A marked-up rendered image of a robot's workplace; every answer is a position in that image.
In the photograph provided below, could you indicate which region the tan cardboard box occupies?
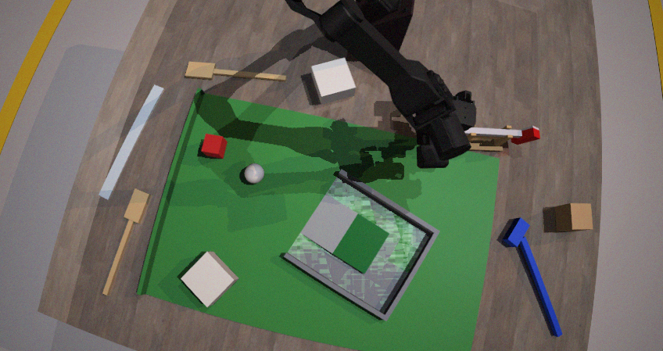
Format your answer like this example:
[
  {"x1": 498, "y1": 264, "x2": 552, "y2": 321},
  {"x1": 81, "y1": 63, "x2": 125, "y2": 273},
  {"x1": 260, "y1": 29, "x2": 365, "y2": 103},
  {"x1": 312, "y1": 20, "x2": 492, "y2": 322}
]
[{"x1": 555, "y1": 203, "x2": 593, "y2": 231}]

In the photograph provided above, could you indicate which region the blue putter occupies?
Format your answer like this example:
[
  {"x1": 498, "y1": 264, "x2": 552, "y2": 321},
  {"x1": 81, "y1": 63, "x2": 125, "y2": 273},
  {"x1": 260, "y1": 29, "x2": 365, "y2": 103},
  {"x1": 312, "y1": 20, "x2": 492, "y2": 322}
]
[{"x1": 503, "y1": 218, "x2": 563, "y2": 337}]

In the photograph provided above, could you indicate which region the green flat mat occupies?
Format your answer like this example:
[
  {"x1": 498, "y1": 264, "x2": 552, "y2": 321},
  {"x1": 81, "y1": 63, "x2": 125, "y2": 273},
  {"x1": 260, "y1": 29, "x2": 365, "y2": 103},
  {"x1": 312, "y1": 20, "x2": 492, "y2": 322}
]
[{"x1": 146, "y1": 93, "x2": 500, "y2": 351}]

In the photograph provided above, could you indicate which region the white golf ball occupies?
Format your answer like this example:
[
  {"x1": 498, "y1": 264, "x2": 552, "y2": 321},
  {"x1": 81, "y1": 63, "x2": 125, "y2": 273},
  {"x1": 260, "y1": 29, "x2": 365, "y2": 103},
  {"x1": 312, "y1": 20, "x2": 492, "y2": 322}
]
[{"x1": 245, "y1": 163, "x2": 264, "y2": 184}]

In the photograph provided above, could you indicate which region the red cube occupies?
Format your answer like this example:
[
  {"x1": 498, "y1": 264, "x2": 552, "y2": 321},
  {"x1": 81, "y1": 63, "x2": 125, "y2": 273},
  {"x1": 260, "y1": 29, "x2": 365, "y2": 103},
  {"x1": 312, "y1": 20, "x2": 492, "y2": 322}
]
[{"x1": 202, "y1": 134, "x2": 228, "y2": 159}]

